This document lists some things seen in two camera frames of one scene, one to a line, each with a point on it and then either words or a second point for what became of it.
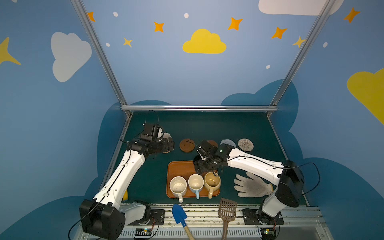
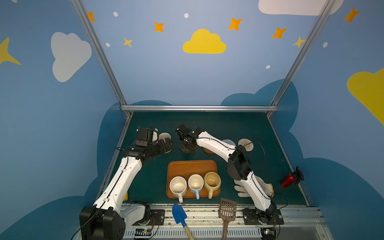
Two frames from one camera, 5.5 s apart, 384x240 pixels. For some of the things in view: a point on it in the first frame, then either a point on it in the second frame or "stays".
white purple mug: x=166 y=135 stays
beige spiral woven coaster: x=245 y=144 stays
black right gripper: x=202 y=165 to x=186 y=142
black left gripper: x=167 y=145 stays
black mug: x=197 y=158 to x=191 y=148
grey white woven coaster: x=228 y=142 stays
